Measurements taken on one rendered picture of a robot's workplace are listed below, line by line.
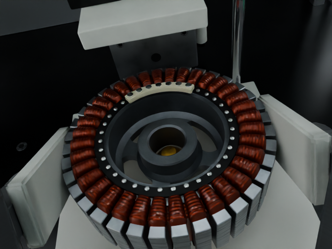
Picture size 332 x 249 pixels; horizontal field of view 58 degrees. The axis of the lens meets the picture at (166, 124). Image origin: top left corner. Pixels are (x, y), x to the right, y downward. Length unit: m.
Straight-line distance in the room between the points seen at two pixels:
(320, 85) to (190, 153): 0.15
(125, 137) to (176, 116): 0.03
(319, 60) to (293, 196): 0.15
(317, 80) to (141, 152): 0.17
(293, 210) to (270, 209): 0.01
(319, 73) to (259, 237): 0.16
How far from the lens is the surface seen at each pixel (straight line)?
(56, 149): 0.16
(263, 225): 0.18
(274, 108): 0.16
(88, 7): 0.17
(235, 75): 0.24
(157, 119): 0.19
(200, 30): 0.28
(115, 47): 0.27
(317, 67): 0.29
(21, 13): 0.42
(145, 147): 0.16
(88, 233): 0.19
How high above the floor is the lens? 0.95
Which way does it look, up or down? 48 degrees down
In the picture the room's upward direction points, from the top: 12 degrees counter-clockwise
